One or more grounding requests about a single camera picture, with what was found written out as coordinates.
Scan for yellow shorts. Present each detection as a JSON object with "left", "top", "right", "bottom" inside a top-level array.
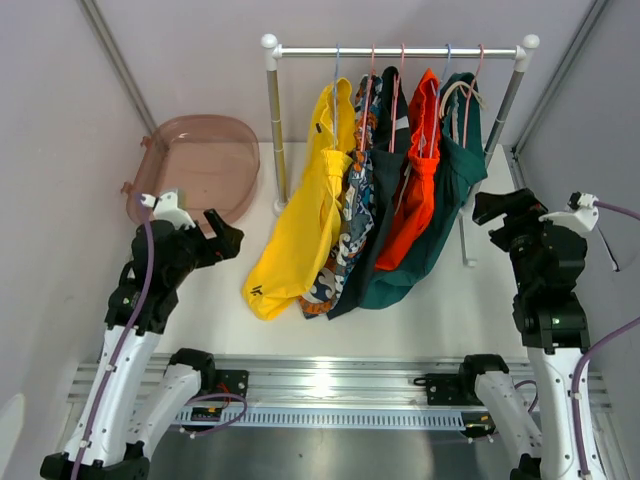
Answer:
[{"left": 243, "top": 77, "right": 356, "bottom": 320}]

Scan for pink translucent plastic basket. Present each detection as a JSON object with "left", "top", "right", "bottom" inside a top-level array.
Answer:
[{"left": 121, "top": 114, "right": 260, "bottom": 234}]

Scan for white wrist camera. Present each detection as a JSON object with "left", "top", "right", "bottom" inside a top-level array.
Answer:
[
  {"left": 136, "top": 189, "right": 196, "bottom": 230},
  {"left": 539, "top": 192, "right": 599, "bottom": 234}
]

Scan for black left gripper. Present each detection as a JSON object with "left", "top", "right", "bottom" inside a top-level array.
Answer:
[{"left": 166, "top": 209, "right": 243, "bottom": 286}]

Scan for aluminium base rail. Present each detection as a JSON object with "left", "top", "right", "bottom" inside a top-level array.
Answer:
[{"left": 67, "top": 353, "right": 614, "bottom": 431}]

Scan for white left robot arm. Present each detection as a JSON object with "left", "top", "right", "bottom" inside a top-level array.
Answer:
[{"left": 40, "top": 207, "right": 247, "bottom": 479}]

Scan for patterned blue orange shorts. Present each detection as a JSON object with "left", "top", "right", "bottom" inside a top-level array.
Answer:
[{"left": 298, "top": 75, "right": 383, "bottom": 319}]

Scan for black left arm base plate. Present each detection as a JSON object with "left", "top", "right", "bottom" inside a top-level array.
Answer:
[{"left": 214, "top": 369, "right": 250, "bottom": 398}]

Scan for dark navy shorts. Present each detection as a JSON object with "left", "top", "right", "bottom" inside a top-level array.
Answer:
[{"left": 327, "top": 66, "right": 410, "bottom": 320}]

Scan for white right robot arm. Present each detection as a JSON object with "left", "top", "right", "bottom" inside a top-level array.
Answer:
[{"left": 456, "top": 189, "right": 606, "bottom": 479}]

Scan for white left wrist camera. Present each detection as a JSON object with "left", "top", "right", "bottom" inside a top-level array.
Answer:
[{"left": 136, "top": 189, "right": 196, "bottom": 230}]

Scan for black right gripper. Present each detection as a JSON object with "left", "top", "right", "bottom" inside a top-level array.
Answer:
[{"left": 472, "top": 187, "right": 553, "bottom": 291}]

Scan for silver clothes rack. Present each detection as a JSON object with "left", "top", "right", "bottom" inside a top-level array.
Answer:
[{"left": 259, "top": 32, "right": 541, "bottom": 266}]

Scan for pink wire hanger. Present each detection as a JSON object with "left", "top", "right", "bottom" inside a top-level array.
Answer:
[
  {"left": 388, "top": 43, "right": 406, "bottom": 153},
  {"left": 462, "top": 43, "right": 485, "bottom": 148},
  {"left": 359, "top": 44, "right": 375, "bottom": 152}
]

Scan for teal green shorts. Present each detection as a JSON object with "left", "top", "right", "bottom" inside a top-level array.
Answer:
[{"left": 360, "top": 72, "right": 487, "bottom": 310}]

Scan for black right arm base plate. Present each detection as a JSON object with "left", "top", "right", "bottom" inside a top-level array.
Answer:
[{"left": 412, "top": 373, "right": 469, "bottom": 406}]

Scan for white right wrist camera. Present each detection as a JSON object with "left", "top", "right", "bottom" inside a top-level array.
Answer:
[{"left": 539, "top": 192, "right": 599, "bottom": 234}]

